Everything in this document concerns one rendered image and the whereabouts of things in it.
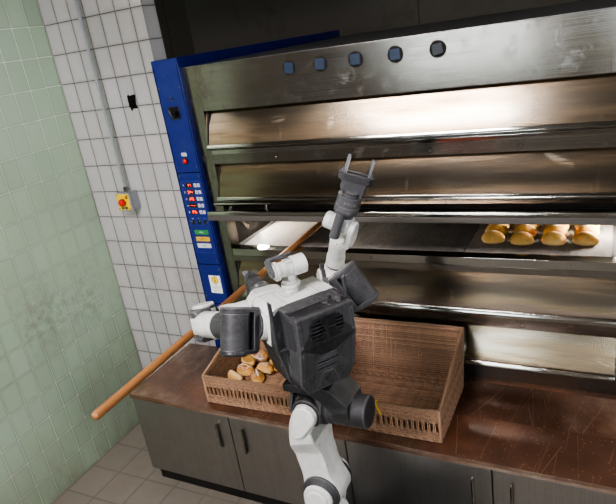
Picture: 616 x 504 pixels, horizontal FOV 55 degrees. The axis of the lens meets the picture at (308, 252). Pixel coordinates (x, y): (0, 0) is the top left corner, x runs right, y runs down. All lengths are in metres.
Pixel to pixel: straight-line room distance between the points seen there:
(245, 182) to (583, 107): 1.52
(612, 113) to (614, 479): 1.27
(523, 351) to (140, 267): 2.14
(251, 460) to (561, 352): 1.50
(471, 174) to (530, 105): 0.34
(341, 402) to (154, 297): 1.89
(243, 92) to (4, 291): 1.54
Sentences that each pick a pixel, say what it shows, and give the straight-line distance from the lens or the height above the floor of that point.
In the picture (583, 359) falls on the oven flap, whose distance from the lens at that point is 2.74.
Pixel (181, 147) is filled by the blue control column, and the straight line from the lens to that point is 3.03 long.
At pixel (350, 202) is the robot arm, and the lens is 2.02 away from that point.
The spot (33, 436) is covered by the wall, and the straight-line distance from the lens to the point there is 3.54.
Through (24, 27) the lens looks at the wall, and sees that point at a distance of 3.47.
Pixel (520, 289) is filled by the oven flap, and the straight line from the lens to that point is 2.63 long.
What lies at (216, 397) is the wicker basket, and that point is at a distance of 2.92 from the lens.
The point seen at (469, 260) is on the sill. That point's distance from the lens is 2.60.
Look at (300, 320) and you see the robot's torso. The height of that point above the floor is 1.40.
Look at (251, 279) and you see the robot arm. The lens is 2.29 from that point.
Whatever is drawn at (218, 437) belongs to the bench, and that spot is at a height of 0.43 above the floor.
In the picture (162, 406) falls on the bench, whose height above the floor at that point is 0.53.
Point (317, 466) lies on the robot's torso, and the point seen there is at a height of 0.74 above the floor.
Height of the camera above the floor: 2.18
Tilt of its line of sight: 20 degrees down
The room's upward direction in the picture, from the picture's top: 9 degrees counter-clockwise
